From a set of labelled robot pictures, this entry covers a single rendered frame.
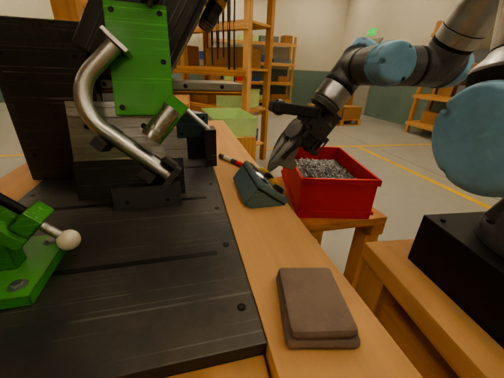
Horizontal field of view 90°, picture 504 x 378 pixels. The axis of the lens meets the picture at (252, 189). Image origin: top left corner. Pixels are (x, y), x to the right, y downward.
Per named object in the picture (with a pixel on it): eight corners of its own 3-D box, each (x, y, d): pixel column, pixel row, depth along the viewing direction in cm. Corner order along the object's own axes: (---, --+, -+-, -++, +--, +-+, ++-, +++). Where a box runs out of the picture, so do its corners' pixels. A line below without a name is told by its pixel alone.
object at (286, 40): (290, 108, 904) (298, 35, 809) (201, 106, 836) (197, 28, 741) (285, 106, 952) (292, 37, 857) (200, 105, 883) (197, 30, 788)
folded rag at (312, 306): (274, 279, 35) (277, 262, 34) (331, 280, 35) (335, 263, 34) (285, 351, 26) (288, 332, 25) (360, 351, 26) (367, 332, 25)
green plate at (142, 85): (176, 118, 62) (168, 24, 57) (174, 115, 54) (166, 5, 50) (125, 119, 59) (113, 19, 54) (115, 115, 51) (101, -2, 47)
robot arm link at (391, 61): (442, 39, 44) (398, 48, 54) (385, 35, 42) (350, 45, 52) (429, 88, 47) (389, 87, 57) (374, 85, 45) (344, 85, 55)
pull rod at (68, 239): (85, 241, 36) (76, 205, 34) (79, 253, 34) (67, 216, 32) (41, 245, 35) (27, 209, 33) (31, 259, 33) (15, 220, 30)
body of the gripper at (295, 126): (314, 159, 62) (347, 118, 60) (289, 140, 58) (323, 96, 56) (301, 150, 69) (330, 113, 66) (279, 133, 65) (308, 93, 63)
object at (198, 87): (232, 91, 82) (232, 81, 81) (241, 96, 68) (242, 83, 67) (99, 88, 73) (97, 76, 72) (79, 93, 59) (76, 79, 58)
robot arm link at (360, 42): (370, 29, 52) (349, 37, 60) (335, 76, 54) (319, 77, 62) (393, 55, 55) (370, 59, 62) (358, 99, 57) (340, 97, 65)
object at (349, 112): (340, 119, 718) (345, 91, 686) (360, 124, 651) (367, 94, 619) (304, 120, 677) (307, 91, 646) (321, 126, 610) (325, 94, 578)
